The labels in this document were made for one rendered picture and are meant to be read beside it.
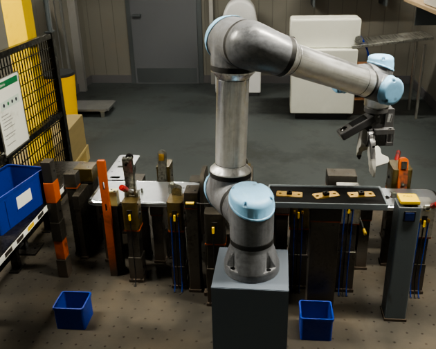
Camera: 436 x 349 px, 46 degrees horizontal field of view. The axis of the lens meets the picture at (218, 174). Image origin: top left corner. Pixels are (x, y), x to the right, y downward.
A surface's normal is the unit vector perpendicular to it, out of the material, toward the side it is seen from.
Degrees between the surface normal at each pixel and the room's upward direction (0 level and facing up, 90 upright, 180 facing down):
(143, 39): 90
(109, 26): 90
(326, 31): 90
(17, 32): 90
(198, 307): 0
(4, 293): 0
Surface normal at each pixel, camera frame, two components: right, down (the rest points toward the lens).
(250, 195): 0.03, -0.86
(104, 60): -0.11, 0.40
